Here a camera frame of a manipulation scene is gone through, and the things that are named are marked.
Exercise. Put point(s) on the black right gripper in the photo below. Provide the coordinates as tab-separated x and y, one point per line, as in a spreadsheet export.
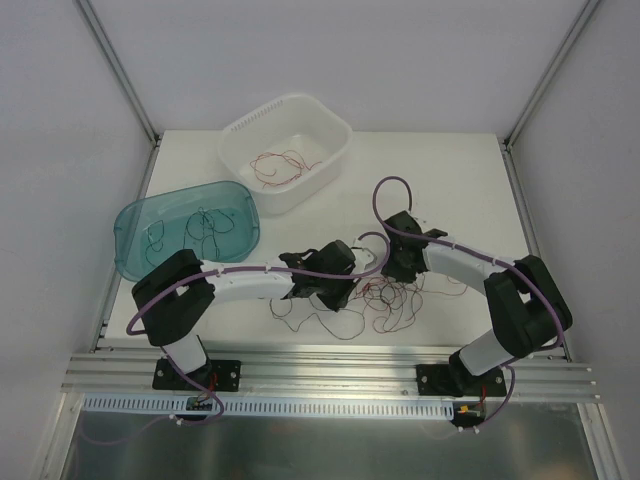
395	265

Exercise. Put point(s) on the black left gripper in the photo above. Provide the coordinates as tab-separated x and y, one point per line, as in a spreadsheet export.
345	288

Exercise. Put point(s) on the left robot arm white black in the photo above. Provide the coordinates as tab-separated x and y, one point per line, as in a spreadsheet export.
175	295

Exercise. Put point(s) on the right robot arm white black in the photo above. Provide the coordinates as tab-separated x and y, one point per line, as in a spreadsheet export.
527	310

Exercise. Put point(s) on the white plastic basket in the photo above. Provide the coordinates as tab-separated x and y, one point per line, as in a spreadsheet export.
285	151

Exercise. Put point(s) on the teal translucent plastic bin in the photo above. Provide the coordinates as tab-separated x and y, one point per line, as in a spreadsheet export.
218	221

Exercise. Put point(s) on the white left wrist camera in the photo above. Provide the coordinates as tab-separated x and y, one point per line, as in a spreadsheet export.
365	252

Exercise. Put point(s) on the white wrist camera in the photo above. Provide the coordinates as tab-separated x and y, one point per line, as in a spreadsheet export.
365	252
421	221

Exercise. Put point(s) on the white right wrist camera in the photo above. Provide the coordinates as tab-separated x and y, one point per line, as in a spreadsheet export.
421	221

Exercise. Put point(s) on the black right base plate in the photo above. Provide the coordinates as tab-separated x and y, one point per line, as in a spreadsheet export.
438	380

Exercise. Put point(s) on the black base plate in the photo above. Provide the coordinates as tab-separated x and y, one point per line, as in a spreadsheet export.
438	380
221	375

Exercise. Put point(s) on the white slotted cable duct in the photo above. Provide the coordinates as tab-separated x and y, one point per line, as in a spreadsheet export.
270	407

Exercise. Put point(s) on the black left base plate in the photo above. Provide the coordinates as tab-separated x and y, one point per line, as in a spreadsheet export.
221	375

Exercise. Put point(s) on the aluminium mounting rail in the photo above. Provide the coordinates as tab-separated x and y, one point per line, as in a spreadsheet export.
326	371

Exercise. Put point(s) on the right aluminium frame post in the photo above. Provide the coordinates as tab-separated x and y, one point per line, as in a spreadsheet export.
570	39

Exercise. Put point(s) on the aluminium frame post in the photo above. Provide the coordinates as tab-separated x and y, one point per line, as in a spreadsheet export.
570	39
106	48

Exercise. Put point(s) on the left aluminium frame post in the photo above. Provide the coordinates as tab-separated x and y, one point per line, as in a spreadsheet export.
106	48

